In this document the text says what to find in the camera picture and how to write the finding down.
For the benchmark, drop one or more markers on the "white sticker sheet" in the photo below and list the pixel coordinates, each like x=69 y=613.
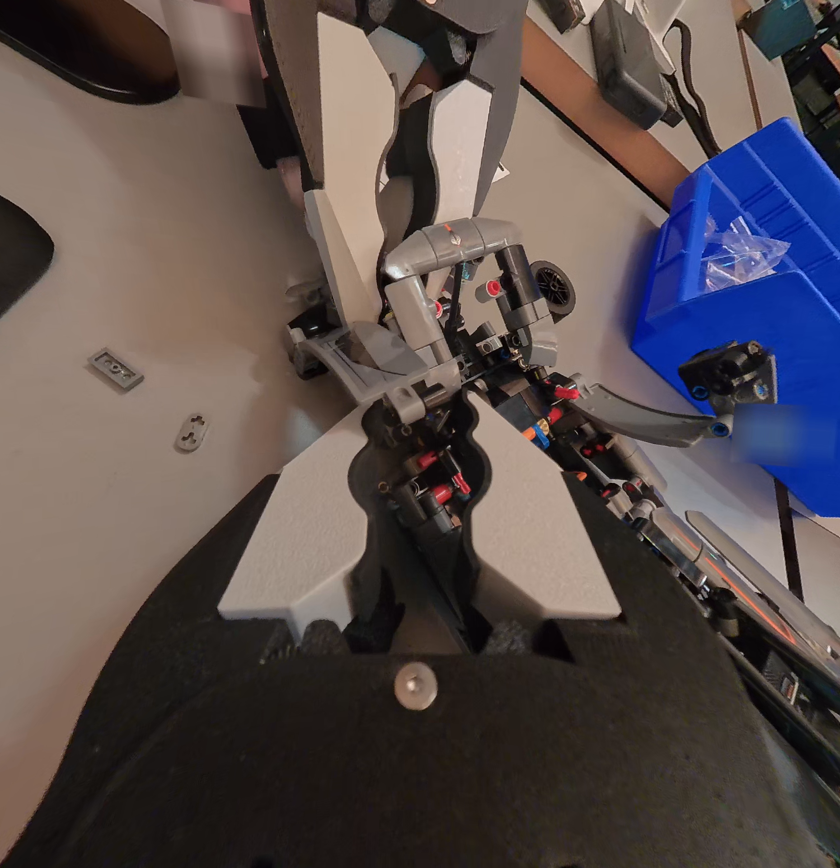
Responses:
x=504 y=171

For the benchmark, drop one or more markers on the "teal box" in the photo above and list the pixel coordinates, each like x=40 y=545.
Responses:
x=786 y=27

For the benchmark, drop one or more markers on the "white plastic part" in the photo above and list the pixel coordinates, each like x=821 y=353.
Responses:
x=653 y=17

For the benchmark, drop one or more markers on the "blue plastic bin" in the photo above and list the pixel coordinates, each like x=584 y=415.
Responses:
x=752 y=352

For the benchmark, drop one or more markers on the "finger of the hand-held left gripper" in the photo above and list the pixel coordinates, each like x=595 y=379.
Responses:
x=352 y=135
x=464 y=149

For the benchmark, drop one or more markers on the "person's left hand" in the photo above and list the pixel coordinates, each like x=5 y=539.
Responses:
x=291 y=171

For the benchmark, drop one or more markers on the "black rectangular device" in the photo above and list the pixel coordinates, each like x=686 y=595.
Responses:
x=565 y=13

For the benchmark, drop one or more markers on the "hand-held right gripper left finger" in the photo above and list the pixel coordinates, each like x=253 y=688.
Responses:
x=298 y=542

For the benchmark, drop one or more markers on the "black power adapter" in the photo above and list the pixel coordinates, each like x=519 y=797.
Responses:
x=630 y=68

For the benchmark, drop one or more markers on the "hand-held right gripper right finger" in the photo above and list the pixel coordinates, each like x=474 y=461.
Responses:
x=542 y=542

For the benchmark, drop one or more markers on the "black lego tire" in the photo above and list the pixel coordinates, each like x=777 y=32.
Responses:
x=555 y=285

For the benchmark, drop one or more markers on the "grey lego car model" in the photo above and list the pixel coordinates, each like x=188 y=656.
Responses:
x=453 y=237

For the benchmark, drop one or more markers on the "clear plastic parts bag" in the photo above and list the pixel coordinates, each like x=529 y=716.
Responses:
x=742 y=254

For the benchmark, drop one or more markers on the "grey lego piece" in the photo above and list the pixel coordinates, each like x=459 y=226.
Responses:
x=117 y=369

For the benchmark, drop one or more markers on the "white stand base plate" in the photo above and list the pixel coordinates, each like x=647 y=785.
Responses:
x=819 y=549

